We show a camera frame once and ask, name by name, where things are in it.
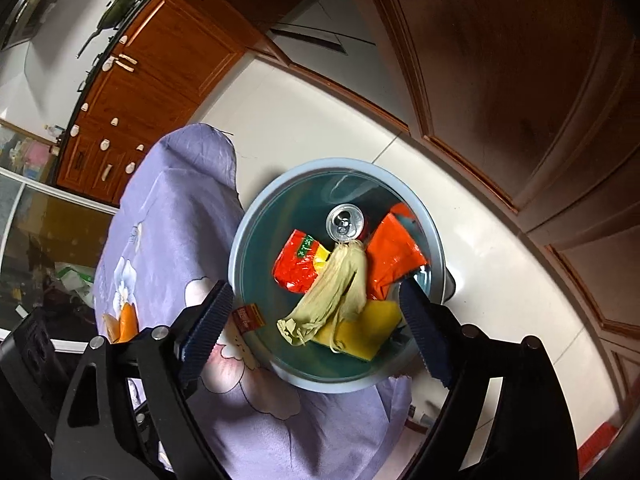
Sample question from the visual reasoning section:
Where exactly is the dark wooden door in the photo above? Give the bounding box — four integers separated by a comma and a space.
290, 0, 640, 361

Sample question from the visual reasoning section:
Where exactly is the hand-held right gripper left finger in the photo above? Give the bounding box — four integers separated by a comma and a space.
50, 280, 235, 480

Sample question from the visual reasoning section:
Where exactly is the steel range hood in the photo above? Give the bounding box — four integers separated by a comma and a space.
0, 0, 76, 53

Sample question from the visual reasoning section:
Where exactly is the orange foil packet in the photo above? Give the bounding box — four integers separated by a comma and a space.
366, 212, 428, 302

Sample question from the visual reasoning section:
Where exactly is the glass sliding door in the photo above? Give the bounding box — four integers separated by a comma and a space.
0, 167, 118, 356

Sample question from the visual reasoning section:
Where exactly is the black plastic box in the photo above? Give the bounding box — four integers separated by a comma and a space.
0, 305, 76, 441

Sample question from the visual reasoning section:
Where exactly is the green and white bag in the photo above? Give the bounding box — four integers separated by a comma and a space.
52, 261, 96, 306

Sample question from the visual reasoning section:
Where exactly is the dark green wok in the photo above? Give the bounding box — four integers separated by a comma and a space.
76, 0, 138, 58

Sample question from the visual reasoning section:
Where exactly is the red snack packet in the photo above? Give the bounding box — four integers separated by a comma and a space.
271, 229, 333, 295

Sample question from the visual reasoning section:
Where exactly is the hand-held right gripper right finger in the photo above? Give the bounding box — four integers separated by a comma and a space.
398, 280, 581, 480

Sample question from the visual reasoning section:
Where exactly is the small red packet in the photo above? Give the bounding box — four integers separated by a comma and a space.
231, 302, 265, 333

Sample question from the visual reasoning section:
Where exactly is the red plastic object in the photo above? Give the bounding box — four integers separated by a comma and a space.
580, 422, 618, 461

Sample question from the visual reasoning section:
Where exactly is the red soda can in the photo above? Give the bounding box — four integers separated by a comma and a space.
326, 203, 372, 242

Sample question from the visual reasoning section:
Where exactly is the round blue trash bin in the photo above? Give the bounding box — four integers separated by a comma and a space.
227, 157, 457, 393

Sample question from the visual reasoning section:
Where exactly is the wooden kitchen cabinet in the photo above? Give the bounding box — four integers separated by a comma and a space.
55, 0, 291, 206

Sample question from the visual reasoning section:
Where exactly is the purple floral tablecloth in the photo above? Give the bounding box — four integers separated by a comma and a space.
94, 122, 413, 480

